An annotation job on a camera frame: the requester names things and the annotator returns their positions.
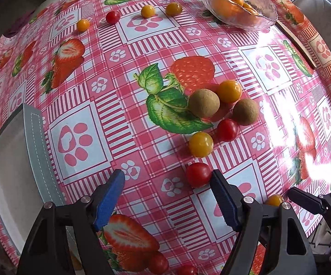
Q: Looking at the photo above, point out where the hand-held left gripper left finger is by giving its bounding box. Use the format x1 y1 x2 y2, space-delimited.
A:
16 169 126 275

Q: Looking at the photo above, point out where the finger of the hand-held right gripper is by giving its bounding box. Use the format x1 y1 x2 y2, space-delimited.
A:
288 187 331 235

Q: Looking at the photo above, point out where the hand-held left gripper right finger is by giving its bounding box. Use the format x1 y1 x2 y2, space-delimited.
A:
210 170 317 275

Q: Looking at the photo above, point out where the brown longan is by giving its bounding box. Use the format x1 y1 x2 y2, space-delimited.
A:
188 89 220 118
233 99 259 126

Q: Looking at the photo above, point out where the white tray with grey rim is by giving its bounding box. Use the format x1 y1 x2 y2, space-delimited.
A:
0 103 68 257

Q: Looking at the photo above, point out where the strawberry print pink tablecloth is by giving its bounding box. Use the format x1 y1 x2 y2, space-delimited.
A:
0 0 331 275

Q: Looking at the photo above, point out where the brown wooden strip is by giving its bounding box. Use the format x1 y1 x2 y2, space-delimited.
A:
276 20 317 69

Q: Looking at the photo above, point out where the white chair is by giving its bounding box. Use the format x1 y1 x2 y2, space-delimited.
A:
293 0 331 32

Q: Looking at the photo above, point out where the clear glass bowl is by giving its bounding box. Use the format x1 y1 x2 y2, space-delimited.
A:
200 0 277 30

